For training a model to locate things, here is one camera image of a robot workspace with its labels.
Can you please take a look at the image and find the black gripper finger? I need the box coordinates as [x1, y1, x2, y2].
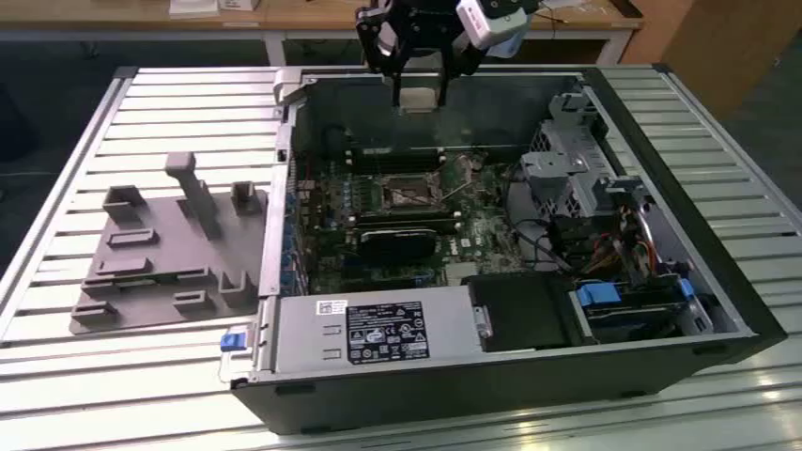
[356, 4, 405, 107]
[437, 32, 482, 107]

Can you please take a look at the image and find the silver CPU plate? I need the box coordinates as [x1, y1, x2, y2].
[398, 86, 434, 115]

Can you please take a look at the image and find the metal socket cover frame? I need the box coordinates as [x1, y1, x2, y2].
[437, 150, 486, 187]

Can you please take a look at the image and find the metal wire locking lever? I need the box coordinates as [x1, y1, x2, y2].
[444, 176, 486, 201]

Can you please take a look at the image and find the CPU socket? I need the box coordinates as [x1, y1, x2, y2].
[378, 173, 449, 212]

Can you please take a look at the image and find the RAM stick with white label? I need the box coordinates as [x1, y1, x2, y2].
[348, 143, 441, 158]

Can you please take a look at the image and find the metal drive cage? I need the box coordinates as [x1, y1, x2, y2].
[517, 92, 647, 220]

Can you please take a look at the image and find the green motherboard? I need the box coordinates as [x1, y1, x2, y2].
[290, 149, 521, 297]

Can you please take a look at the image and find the black shrouded graphics card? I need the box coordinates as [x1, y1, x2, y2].
[353, 225, 462, 262]

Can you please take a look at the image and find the silver chipset heatsink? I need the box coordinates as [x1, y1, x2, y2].
[444, 262, 478, 285]

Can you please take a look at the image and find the brown wooden cabinet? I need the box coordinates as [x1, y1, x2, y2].
[616, 0, 802, 121]

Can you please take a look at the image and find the black drive bay box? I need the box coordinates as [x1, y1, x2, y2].
[465, 271, 593, 353]

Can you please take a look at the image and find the blue disk carrier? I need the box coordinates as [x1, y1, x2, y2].
[572, 280, 627, 311]

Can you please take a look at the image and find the wooden desk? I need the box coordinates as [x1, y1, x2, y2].
[0, 0, 647, 67]

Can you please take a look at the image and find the grey parts rack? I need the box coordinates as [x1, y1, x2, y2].
[66, 152, 270, 335]

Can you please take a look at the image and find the grey power supply unit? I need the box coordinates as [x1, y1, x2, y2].
[260, 293, 486, 380]

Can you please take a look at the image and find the black hard disk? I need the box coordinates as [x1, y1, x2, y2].
[581, 304, 688, 343]

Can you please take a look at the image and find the black PC case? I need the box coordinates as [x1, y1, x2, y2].
[228, 63, 788, 436]

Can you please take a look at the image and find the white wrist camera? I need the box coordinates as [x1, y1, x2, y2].
[454, 0, 535, 49]

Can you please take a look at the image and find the black cable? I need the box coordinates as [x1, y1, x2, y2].
[506, 218, 575, 273]

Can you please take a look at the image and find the coloured wire bundle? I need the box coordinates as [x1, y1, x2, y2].
[585, 232, 663, 283]

